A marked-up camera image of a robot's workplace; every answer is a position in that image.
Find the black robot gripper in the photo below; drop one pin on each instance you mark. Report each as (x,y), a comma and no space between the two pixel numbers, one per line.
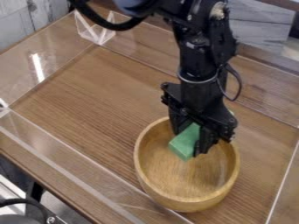
(195,101)

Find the green rectangular block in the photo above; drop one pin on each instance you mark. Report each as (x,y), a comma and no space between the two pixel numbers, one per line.
(182,143)

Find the brown wooden bowl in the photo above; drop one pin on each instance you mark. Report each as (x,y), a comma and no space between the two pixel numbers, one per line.
(187,186)

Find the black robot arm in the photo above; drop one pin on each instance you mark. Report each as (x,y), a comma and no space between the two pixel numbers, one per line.
(201,29)

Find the black table leg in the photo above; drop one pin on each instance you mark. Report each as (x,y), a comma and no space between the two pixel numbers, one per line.
(35,191)

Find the clear acrylic tray wall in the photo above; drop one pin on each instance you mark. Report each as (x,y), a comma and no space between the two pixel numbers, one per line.
(82,100)

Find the clear acrylic corner bracket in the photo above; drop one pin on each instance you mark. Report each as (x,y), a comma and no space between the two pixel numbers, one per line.
(93,32)

